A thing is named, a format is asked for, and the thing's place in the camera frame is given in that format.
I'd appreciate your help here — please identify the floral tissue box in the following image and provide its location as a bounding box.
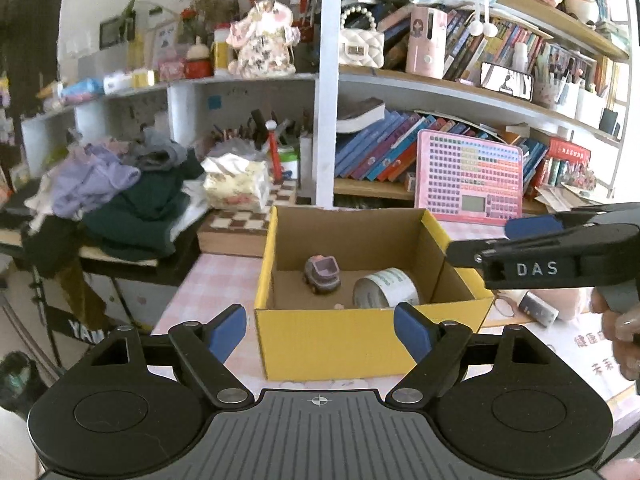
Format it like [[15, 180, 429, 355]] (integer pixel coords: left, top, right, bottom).
[[202, 153, 271, 212]]

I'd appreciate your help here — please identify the grey toy car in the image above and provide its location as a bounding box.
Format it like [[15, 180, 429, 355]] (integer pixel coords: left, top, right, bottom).
[[303, 255, 341, 295]]

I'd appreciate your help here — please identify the checkered board box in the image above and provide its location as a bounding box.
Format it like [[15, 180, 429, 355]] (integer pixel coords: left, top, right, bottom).
[[198, 180, 298, 258]]

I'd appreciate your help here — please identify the yellow cardboard box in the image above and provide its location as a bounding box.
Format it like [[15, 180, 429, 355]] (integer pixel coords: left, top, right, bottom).
[[255, 206, 494, 382]]

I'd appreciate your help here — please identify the pink keyboard toy board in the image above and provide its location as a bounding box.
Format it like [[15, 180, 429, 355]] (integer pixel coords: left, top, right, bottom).
[[414, 129, 523, 226]]

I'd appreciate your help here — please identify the pile of clothes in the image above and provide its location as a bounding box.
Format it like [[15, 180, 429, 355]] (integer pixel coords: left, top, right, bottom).
[[21, 128, 207, 278]]

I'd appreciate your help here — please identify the white bookshelf frame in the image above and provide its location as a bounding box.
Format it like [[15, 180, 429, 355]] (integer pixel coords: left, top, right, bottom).
[[21, 24, 623, 206]]

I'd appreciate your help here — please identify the pink cylindrical device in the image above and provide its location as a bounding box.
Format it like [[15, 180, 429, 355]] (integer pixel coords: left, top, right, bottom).
[[405, 6, 447, 79]]

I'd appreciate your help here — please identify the stack of papers and books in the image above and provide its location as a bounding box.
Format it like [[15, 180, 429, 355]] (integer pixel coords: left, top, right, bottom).
[[535, 183, 608, 212]]

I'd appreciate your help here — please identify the person right hand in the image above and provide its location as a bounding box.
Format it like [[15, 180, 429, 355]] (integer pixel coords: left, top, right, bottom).
[[590, 289, 640, 380]]

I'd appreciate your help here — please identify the pink cartoon table mat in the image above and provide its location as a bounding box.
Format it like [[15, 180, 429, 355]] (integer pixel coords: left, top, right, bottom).
[[150, 216, 640, 411]]

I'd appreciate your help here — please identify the white grey tube bottle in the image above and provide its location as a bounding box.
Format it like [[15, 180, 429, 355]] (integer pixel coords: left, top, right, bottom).
[[518, 292, 559, 327]]

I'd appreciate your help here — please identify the floral plush figure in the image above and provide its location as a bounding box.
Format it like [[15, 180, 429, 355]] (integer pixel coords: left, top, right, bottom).
[[227, 0, 300, 79]]

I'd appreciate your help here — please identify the white quilted handbag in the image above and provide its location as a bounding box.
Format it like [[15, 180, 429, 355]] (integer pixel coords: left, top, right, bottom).
[[338, 4, 385, 68]]

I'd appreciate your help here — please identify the row of blue books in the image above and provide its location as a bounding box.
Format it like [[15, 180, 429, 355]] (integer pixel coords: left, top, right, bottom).
[[334, 109, 452, 183]]

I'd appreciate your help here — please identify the grey tape roll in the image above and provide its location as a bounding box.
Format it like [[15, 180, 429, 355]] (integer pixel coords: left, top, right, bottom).
[[352, 268, 420, 309]]

